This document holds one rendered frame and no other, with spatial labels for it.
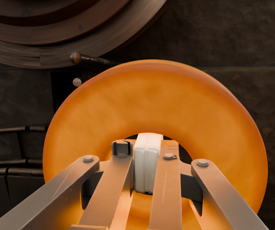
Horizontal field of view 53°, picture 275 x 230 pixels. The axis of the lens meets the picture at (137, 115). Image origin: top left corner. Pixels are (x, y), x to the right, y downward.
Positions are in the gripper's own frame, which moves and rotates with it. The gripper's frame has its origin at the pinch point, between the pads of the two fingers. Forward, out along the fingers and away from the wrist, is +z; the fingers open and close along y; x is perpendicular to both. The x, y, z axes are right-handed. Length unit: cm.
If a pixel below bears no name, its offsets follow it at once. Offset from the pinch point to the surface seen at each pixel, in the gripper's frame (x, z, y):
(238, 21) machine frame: 9.5, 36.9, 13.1
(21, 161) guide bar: -15.5, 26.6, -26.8
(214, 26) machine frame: 8.6, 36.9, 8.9
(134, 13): 10.2, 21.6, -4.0
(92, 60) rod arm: 4.7, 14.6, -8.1
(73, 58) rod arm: 5.2, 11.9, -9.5
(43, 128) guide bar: -9.4, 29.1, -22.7
